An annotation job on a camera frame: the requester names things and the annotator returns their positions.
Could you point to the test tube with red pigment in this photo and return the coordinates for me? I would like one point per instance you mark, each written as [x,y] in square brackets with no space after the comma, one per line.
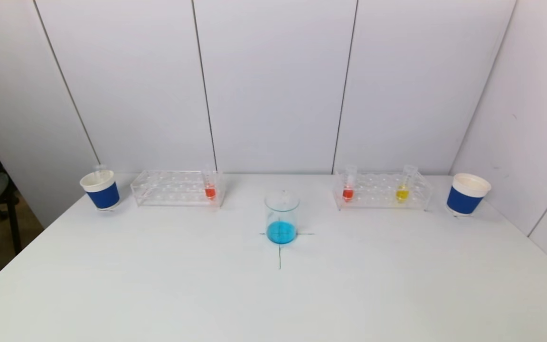
[210,192]
[348,193]

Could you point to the blue pigment test tube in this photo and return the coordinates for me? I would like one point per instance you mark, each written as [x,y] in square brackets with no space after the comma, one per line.
[99,169]

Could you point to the clear glass beaker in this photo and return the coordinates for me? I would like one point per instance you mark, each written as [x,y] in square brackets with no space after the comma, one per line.
[281,232]

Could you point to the clear acrylic test tube rack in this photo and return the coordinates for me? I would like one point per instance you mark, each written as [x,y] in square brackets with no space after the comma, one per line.
[174,191]
[378,192]

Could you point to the test tube with yellow pigment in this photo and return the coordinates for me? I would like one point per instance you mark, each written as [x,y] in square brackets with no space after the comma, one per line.
[402,194]

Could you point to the blue white paper cup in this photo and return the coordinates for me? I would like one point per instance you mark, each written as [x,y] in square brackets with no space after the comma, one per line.
[466,199]
[103,197]

